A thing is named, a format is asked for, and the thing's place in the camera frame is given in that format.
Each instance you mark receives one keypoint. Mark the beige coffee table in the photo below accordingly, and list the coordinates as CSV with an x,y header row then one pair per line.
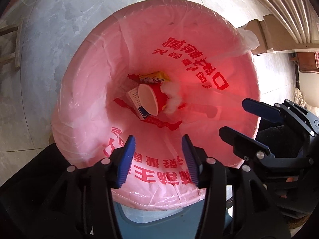
x,y
292,25

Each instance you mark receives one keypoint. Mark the white tissue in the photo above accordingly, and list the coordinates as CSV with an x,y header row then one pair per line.
x,y
172,91

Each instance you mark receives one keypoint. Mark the white blue medicine box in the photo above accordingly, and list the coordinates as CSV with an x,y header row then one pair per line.
x,y
134,99

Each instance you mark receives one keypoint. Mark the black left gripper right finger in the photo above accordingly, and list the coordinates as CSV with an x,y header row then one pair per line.
x,y
191,158

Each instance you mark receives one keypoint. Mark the red paper cup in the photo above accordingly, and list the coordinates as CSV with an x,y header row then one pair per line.
x,y
152,99

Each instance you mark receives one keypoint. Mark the pink lined trash bin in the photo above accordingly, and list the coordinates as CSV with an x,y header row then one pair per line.
x,y
157,70

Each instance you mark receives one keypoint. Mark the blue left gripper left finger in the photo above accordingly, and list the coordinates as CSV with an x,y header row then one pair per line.
x,y
125,155

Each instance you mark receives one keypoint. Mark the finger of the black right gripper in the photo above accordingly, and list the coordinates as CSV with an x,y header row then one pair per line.
x,y
243,146

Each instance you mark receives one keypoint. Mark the yellow snack wrapper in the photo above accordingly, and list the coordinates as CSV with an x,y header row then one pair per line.
x,y
154,77

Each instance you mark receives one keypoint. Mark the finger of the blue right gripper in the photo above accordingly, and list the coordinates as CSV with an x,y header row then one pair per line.
x,y
263,110

